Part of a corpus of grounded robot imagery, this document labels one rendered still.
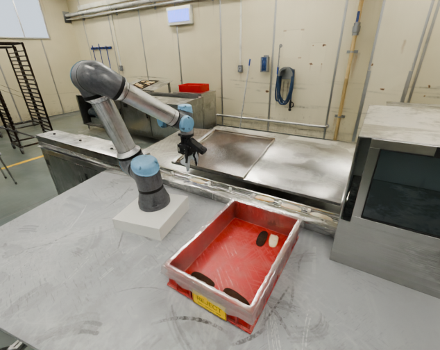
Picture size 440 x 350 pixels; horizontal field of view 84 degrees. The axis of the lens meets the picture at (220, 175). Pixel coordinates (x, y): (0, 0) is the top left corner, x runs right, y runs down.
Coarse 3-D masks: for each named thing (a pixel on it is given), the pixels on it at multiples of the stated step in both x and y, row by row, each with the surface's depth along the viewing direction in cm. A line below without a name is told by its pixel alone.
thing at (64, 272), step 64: (64, 192) 143; (128, 192) 141; (0, 256) 98; (64, 256) 97; (128, 256) 96; (320, 256) 93; (0, 320) 74; (64, 320) 73; (128, 320) 73; (192, 320) 72; (320, 320) 71; (384, 320) 71
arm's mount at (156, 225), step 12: (132, 204) 118; (180, 204) 115; (120, 216) 111; (132, 216) 110; (144, 216) 109; (156, 216) 108; (168, 216) 107; (180, 216) 116; (120, 228) 110; (132, 228) 107; (144, 228) 104; (156, 228) 101; (168, 228) 107
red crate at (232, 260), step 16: (240, 224) 111; (224, 240) 102; (240, 240) 102; (208, 256) 94; (224, 256) 94; (240, 256) 94; (256, 256) 93; (272, 256) 93; (192, 272) 87; (208, 272) 87; (224, 272) 87; (240, 272) 87; (256, 272) 87; (176, 288) 80; (224, 288) 81; (240, 288) 81; (256, 288) 81; (240, 320) 68; (256, 320) 70
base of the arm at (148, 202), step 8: (144, 192) 109; (152, 192) 109; (160, 192) 112; (144, 200) 110; (152, 200) 110; (160, 200) 112; (168, 200) 115; (144, 208) 111; (152, 208) 111; (160, 208) 112
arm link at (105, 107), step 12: (84, 60) 94; (72, 72) 92; (84, 96) 95; (96, 96) 95; (96, 108) 99; (108, 108) 100; (108, 120) 102; (120, 120) 106; (108, 132) 106; (120, 132) 106; (120, 144) 109; (132, 144) 112; (120, 156) 112; (132, 156) 112
